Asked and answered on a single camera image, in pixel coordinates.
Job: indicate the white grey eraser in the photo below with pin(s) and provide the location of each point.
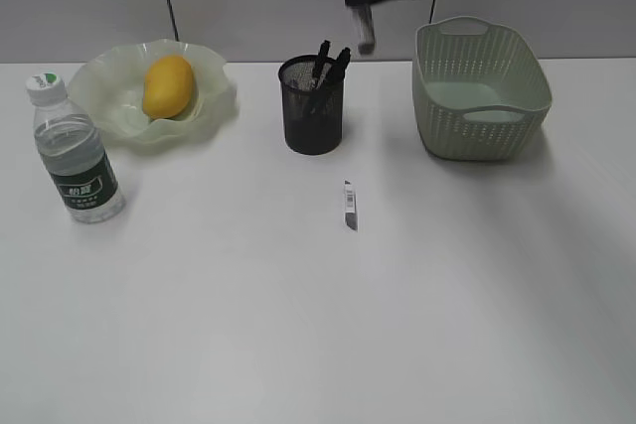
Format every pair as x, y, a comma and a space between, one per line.
350, 208
366, 31

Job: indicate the black marker pen front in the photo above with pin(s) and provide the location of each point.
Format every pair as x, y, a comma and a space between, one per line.
319, 64

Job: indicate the black marker pen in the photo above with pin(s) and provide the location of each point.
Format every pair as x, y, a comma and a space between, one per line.
319, 64
336, 71

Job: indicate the yellow mango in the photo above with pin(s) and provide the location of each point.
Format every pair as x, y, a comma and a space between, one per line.
168, 88

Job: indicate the clear water bottle green label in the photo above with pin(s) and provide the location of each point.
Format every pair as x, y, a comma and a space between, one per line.
72, 152

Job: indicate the black mesh pen holder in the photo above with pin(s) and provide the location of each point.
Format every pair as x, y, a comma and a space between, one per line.
312, 118

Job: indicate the light green woven basket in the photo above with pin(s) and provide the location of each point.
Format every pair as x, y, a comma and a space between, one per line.
479, 92

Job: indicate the frosted green wavy plate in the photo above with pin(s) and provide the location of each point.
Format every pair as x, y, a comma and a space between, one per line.
110, 89

